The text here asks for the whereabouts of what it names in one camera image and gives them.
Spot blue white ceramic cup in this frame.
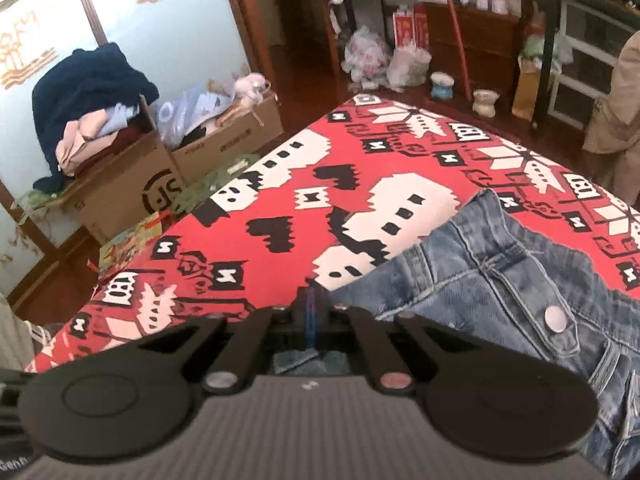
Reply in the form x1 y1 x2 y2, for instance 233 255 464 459
430 71 455 101

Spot person's grey trouser leg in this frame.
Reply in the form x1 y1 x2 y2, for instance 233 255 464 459
0 292 36 371

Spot dark blue fluffy garment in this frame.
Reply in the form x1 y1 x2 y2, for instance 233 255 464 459
31 42 161 193

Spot blue denim shorts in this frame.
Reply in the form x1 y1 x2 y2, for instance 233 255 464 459
272 189 640 480

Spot brown paper bag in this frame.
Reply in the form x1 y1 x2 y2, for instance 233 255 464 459
511 55 551 121

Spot large cardboard box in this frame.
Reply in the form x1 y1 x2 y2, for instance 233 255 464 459
62 95 186 243

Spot person's grey shoe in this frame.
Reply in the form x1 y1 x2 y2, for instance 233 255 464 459
22 322 65 357

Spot colourful gift bag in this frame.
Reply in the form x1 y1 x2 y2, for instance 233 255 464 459
97 210 173 278

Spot black desk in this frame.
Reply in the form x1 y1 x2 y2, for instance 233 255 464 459
530 0 640 130

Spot wooden drawer chest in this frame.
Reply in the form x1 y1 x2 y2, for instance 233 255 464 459
422 2 531 106

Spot white drawer unit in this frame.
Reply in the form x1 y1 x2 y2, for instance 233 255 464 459
547 0 636 131

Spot beige jacket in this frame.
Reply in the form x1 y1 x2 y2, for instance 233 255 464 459
582 30 640 206

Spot white pet bowl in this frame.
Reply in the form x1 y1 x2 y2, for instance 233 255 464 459
472 89 502 118

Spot pale green plastic bag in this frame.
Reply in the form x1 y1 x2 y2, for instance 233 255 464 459
520 30 573 61

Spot green fabric bag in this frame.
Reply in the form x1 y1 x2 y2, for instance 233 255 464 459
172 154 261 216

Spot light blue printed cloth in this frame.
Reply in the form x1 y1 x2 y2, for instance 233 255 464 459
157 92 236 148

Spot pink folded clothes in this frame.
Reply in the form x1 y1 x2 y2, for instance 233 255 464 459
56 110 118 176

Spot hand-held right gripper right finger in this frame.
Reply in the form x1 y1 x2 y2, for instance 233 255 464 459
312 287 495 395

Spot green cloth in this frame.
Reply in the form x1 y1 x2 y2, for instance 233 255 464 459
22 187 76 211

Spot white plastic bag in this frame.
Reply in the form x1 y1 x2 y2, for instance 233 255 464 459
342 27 393 86
387 42 432 88

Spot red broom handle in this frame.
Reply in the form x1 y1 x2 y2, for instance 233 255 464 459
437 0 473 101

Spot pink plush toy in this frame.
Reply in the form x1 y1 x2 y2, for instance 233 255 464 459
235 72 273 111

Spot long cardboard box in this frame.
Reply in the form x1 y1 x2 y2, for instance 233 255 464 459
170 92 285 186

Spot red patterned blanket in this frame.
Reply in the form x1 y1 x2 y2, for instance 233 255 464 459
25 92 640 376

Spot red printed carton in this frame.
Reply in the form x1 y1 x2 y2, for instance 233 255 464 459
414 4 431 46
392 7 416 48

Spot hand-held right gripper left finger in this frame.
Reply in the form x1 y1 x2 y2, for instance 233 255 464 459
136 286 313 394

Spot patterned sliding door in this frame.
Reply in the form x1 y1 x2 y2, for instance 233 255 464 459
0 0 273 306

